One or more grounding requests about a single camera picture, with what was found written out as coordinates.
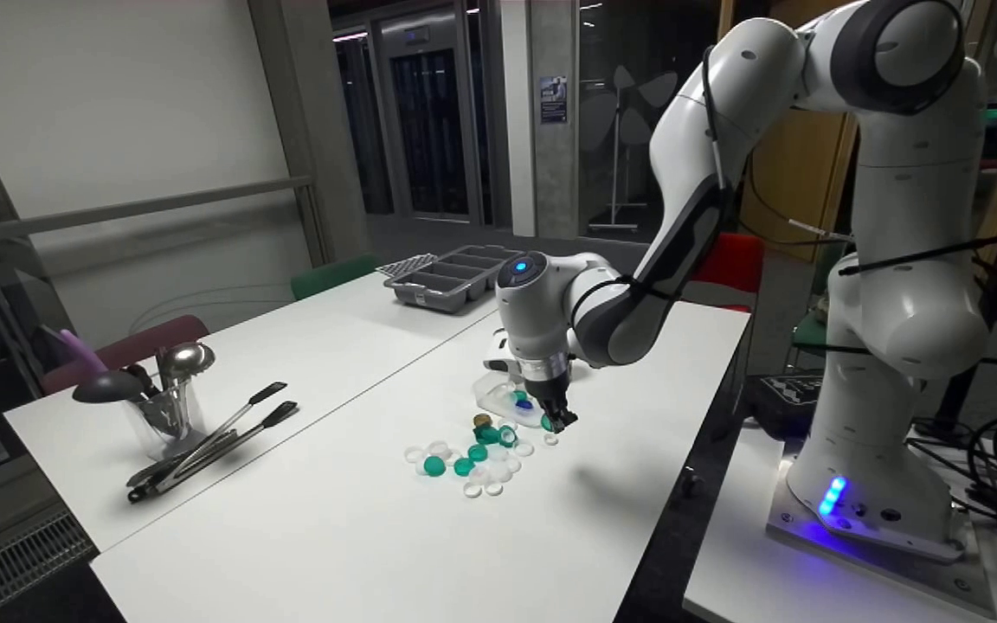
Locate standing fan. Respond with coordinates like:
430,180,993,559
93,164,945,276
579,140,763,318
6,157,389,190
598,63,684,239

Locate red chair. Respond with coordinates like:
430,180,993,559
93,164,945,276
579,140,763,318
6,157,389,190
690,228,769,314

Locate clear plastic container tray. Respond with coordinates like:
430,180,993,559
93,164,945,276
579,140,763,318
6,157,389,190
471,364,546,425

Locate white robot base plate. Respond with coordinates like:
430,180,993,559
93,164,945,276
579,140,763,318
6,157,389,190
764,454,997,618

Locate metal railing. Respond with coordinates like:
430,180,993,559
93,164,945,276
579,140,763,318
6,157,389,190
0,172,319,261

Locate black box zigzag logo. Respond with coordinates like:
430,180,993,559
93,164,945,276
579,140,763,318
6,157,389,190
745,371,825,443

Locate purple spatula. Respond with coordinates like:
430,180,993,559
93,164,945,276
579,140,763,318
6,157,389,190
45,321,115,379

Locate grey cutlery tray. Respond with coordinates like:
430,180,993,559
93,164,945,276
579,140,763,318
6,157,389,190
377,239,527,318

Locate metal serving spoon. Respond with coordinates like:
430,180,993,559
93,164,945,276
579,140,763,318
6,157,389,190
156,338,218,403

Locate paper notice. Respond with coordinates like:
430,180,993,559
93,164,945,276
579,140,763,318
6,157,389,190
535,74,573,128

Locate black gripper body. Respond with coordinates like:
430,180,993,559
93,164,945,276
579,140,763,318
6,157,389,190
516,349,579,410

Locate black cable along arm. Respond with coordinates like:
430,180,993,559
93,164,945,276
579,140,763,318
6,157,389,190
700,44,997,325

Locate floor radiator grille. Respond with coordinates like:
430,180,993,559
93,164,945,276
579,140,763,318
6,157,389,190
0,507,96,623

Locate metal kitchen tongs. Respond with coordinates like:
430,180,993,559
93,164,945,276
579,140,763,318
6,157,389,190
123,397,306,507
127,379,289,489

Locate metal utensil holder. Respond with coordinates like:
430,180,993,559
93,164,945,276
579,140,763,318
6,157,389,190
130,383,209,448

